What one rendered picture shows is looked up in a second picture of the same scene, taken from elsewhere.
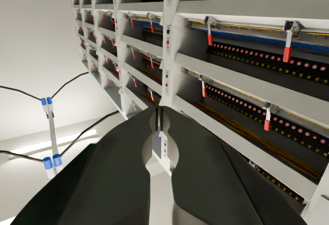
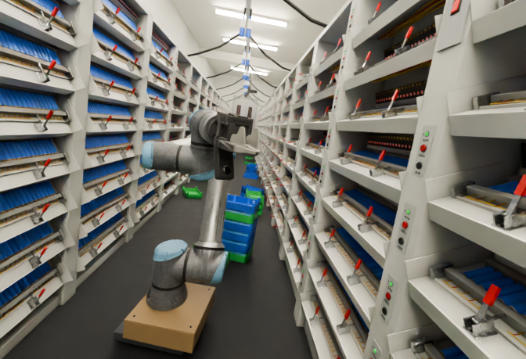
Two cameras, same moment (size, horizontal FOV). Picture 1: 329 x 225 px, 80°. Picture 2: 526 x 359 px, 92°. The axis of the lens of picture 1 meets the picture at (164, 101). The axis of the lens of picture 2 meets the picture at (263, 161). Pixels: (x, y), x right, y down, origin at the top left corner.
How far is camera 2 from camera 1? 0.65 m
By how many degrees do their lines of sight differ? 142
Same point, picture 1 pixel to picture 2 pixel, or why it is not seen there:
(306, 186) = (480, 32)
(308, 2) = (484, 242)
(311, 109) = (475, 123)
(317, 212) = (462, 21)
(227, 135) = not seen: outside the picture
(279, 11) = (513, 245)
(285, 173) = (506, 19)
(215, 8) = not seen: outside the picture
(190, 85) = not seen: outside the picture
